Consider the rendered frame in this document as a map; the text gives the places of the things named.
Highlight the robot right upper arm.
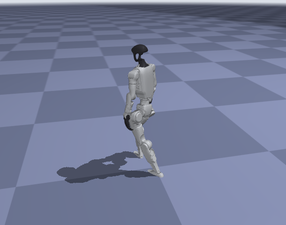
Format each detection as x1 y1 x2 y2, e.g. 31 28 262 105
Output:
151 64 157 88

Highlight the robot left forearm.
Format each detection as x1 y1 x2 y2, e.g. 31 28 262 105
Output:
123 93 134 119

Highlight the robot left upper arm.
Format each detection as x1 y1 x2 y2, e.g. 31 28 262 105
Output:
128 69 139 100

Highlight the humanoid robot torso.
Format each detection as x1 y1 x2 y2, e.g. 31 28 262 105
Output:
133 63 154 117

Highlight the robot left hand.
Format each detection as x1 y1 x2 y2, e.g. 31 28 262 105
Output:
124 115 133 131

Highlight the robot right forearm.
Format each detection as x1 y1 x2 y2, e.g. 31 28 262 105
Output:
148 87 156 102

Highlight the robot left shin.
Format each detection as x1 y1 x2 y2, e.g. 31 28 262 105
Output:
141 143 160 174

